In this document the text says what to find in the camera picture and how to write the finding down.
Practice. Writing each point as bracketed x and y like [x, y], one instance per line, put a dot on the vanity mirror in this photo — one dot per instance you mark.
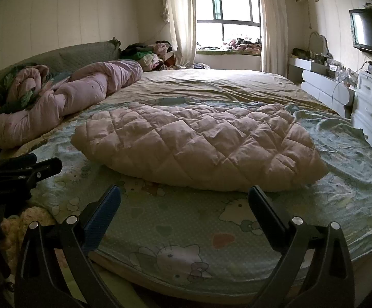
[317, 43]

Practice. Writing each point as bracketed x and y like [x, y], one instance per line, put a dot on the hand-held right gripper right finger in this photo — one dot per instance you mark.
[268, 218]

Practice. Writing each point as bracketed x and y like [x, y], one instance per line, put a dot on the floral patterned blanket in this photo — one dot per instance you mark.
[22, 83]

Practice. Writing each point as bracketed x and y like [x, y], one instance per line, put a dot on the pile of mixed clothes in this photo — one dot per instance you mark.
[141, 54]

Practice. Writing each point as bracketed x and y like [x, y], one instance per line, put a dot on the cream curtain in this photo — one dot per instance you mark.
[272, 22]
[181, 19]

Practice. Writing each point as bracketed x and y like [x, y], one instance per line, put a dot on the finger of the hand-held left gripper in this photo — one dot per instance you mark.
[41, 171]
[15, 163]

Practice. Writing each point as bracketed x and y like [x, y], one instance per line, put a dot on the light blue cartoon blanket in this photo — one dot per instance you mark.
[189, 231]

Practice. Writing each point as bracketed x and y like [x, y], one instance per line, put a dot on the green padded headboard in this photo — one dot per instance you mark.
[76, 57]

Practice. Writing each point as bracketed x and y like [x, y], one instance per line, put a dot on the white vanity table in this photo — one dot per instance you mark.
[321, 89]

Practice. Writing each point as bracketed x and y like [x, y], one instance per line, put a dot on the beige bed sheet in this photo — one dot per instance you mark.
[221, 83]

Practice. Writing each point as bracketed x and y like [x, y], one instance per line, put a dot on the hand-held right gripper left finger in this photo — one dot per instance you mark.
[101, 218]

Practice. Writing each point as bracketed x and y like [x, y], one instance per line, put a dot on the pink quilted jacket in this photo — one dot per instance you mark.
[189, 141]

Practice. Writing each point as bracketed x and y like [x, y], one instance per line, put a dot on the small dark clothes heap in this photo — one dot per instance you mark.
[200, 66]

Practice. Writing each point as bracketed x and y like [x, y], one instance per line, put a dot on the window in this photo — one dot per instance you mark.
[231, 3]

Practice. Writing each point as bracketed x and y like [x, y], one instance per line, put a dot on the rolled pink duvet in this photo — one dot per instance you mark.
[83, 89]

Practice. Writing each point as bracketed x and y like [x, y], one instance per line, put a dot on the cream fluffy cloth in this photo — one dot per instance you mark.
[15, 231]

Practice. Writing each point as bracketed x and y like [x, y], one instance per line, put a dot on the heap of plush toys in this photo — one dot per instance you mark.
[240, 46]

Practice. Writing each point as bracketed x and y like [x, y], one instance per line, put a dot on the row of small cosmetic items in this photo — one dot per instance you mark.
[333, 69]

